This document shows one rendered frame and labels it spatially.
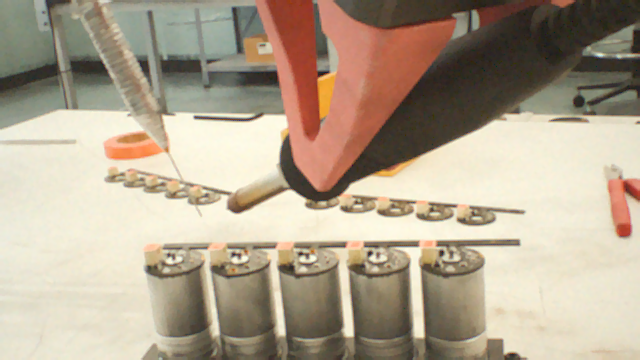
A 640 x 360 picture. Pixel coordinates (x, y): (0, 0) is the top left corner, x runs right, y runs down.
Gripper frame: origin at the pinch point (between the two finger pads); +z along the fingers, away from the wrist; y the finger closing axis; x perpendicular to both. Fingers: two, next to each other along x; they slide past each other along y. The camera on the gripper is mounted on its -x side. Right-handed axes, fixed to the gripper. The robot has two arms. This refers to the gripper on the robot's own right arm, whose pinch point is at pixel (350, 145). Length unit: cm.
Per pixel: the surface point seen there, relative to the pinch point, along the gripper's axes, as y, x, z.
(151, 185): -9.4, -30.0, 31.1
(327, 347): -2.4, -0.7, 11.7
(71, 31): -175, -495, 341
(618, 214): -25.8, -3.4, 15.5
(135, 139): -14, -42, 38
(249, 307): -0.3, -3.3, 11.1
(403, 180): -23.5, -17.8, 24.6
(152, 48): -140, -294, 217
